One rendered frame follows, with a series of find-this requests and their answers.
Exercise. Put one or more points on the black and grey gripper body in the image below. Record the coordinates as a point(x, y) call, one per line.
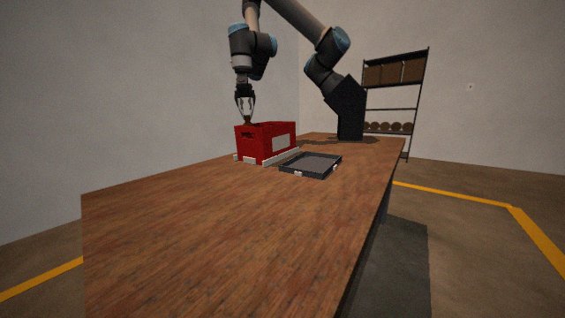
point(244, 92)

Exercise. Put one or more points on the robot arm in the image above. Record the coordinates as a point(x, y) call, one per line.
point(249, 48)

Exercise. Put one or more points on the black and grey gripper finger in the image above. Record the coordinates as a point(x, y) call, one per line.
point(251, 101)
point(239, 103)

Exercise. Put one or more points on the dark red open crate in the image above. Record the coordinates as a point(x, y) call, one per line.
point(270, 140)

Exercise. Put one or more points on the brown bottle with red label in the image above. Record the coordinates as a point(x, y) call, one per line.
point(248, 135)

